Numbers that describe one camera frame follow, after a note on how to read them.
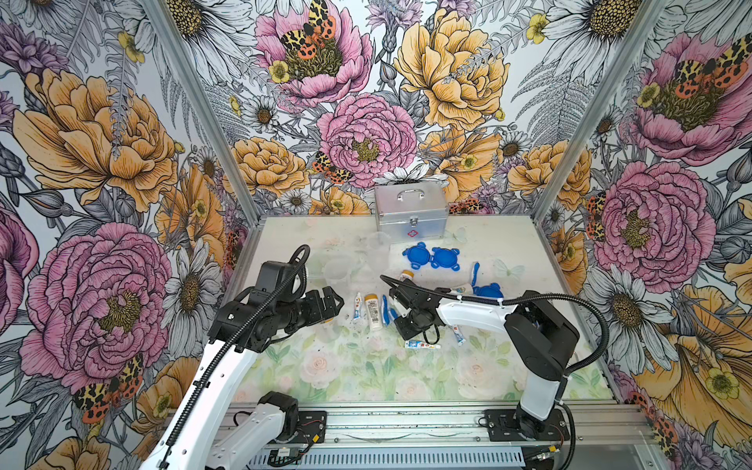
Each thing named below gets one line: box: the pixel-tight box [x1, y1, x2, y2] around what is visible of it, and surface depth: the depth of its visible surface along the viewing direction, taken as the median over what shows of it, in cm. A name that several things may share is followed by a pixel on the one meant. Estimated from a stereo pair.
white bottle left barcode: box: [364, 293, 382, 330], surface depth 94 cm
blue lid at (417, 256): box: [401, 240, 431, 271], surface depth 113 cm
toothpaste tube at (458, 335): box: [452, 324, 467, 347], surface depth 91 cm
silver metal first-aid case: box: [374, 184, 450, 242], surface depth 111 cm
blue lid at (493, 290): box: [472, 282, 505, 298], surface depth 102 cm
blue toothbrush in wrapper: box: [380, 293, 395, 328], surface depth 96 cm
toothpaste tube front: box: [405, 340, 442, 350], surface depth 89 cm
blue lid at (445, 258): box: [429, 246, 461, 272], surface depth 112 cm
